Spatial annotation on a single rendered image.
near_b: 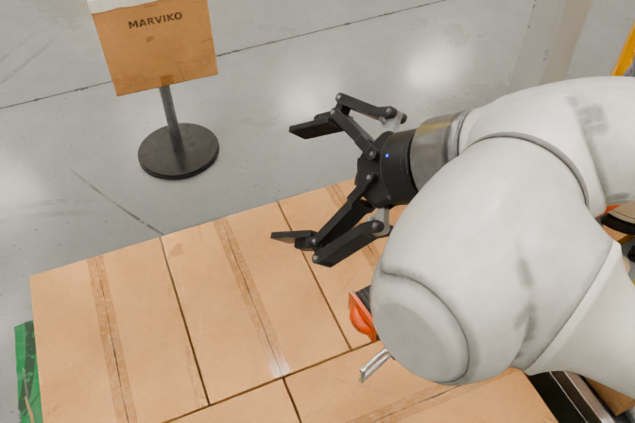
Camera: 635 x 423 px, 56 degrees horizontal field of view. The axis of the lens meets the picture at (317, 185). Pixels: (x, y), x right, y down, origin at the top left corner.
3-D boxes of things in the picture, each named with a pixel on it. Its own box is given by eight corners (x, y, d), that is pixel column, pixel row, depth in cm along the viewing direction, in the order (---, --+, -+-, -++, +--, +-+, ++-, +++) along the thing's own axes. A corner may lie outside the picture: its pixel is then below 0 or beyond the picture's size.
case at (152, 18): (96, 19, 265) (70, -70, 236) (185, 3, 275) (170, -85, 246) (116, 97, 227) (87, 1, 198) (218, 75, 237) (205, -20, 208)
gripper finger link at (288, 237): (329, 236, 67) (328, 242, 67) (289, 237, 72) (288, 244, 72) (310, 229, 65) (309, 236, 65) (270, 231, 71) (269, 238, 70)
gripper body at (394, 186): (450, 215, 59) (379, 220, 66) (457, 136, 61) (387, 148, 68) (404, 194, 54) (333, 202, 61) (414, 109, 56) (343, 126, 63)
